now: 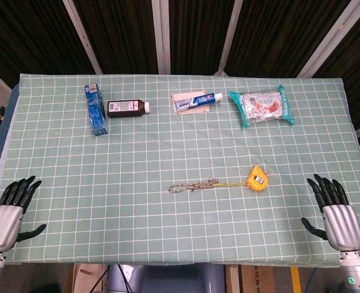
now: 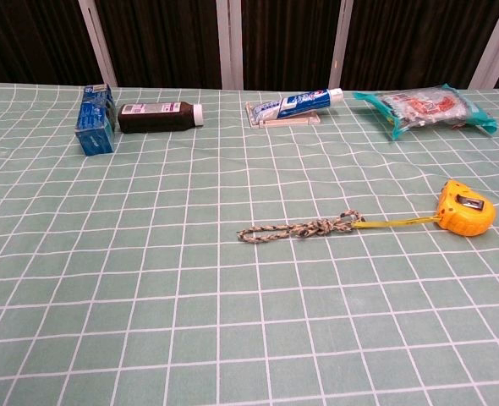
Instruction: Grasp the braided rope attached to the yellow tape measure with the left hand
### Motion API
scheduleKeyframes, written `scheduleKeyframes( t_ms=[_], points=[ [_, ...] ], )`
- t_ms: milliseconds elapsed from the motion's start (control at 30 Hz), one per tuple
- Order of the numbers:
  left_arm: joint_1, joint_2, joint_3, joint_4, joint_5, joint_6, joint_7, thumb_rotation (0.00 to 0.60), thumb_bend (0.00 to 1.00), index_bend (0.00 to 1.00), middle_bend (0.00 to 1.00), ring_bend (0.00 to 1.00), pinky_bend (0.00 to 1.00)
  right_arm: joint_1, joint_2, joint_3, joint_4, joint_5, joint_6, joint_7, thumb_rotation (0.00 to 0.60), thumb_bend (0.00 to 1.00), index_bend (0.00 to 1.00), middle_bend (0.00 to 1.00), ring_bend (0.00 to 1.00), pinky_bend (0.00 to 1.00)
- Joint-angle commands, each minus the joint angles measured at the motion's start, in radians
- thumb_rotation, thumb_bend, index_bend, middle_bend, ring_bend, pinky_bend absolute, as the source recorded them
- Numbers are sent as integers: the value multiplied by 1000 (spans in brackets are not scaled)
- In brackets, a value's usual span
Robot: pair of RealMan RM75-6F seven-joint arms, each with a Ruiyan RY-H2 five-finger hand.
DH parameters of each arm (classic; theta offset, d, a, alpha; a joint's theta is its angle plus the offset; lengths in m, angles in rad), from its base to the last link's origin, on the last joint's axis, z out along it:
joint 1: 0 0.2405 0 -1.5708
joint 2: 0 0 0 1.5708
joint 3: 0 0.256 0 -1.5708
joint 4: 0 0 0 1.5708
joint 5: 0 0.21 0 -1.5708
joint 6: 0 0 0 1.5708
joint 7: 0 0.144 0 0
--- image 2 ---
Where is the braided camouflage rope loop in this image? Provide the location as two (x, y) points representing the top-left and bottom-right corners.
(236, 210), (365, 244)

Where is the yellow tape measure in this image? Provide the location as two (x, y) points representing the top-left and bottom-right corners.
(351, 178), (498, 235)

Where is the beige plastic holder tray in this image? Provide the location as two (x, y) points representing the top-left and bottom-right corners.
(244, 102), (321, 129)

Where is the green checked tablecloth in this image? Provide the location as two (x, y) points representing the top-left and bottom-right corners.
(0, 80), (499, 406)

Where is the blue white toothpaste tube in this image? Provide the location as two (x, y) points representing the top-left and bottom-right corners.
(249, 87), (344, 122)

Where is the brown bottle white cap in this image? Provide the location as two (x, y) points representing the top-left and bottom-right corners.
(117, 101), (205, 134)

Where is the blue carton box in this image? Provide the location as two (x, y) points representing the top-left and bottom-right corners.
(74, 83), (118, 156)

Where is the black pleated curtain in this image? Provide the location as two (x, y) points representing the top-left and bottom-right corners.
(0, 0), (499, 91)

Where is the teal clear snack packet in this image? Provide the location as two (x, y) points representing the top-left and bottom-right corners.
(353, 83), (498, 142)

